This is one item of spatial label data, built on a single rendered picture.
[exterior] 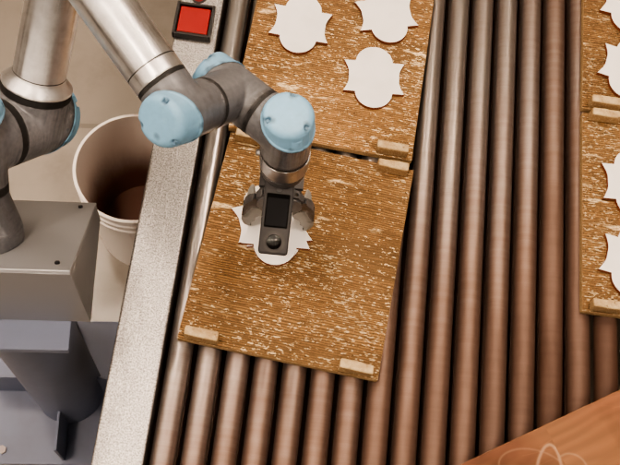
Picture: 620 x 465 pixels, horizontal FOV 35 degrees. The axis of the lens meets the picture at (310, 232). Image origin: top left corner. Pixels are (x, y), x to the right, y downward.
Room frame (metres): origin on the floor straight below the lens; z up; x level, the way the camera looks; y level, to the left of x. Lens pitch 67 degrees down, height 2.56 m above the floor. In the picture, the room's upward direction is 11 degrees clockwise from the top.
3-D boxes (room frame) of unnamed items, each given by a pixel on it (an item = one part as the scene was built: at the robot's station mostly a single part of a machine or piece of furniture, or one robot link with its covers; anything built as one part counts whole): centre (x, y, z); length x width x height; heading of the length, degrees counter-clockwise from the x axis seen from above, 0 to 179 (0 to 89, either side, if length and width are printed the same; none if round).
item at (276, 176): (0.67, 0.06, 1.25); 0.08 x 0.08 x 0.05
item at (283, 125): (0.68, 0.06, 1.33); 0.09 x 0.08 x 0.11; 61
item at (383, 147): (0.89, -0.12, 0.95); 0.06 x 0.02 x 0.03; 91
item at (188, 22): (1.10, 0.30, 0.92); 0.06 x 0.06 x 0.01; 4
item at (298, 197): (0.68, 0.06, 1.17); 0.09 x 0.08 x 0.12; 6
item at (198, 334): (0.47, 0.15, 0.95); 0.06 x 0.02 x 0.03; 89
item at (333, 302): (0.66, 0.01, 0.93); 0.41 x 0.35 x 0.02; 179
